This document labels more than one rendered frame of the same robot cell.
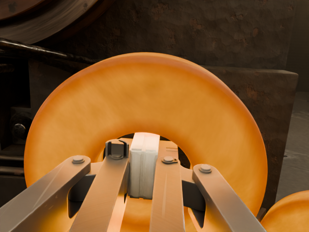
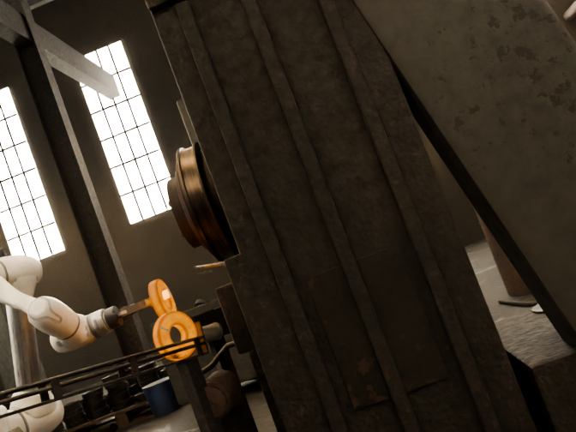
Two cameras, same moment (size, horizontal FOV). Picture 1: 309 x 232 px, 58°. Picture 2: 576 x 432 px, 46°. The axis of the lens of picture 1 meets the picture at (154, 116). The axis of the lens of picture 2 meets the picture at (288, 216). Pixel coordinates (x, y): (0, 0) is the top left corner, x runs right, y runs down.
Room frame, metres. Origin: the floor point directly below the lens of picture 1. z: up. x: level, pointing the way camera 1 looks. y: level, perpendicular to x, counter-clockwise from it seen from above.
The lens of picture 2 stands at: (0.80, -2.30, 0.78)
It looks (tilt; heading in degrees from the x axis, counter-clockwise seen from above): 4 degrees up; 93
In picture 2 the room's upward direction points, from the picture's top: 21 degrees counter-clockwise
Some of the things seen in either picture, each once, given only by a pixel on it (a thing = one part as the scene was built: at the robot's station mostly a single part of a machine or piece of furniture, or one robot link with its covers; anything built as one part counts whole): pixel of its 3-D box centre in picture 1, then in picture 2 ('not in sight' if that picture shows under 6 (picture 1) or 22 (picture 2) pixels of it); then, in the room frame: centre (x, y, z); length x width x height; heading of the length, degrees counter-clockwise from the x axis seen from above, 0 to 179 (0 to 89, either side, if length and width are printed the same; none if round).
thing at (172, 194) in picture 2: not in sight; (186, 212); (0.31, 0.25, 1.11); 0.28 x 0.06 x 0.28; 88
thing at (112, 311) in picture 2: not in sight; (120, 314); (0.01, 0.01, 0.83); 0.09 x 0.08 x 0.07; 178
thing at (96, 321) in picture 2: not in sight; (101, 322); (-0.06, 0.01, 0.83); 0.09 x 0.06 x 0.09; 88
